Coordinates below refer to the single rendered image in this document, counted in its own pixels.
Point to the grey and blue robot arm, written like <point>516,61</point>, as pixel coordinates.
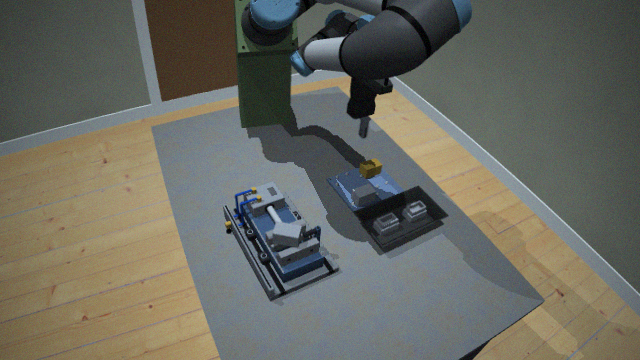
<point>391,44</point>

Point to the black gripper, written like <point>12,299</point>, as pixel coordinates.
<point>360,105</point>

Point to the yellow rectangular block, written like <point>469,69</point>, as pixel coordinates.
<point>370,168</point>

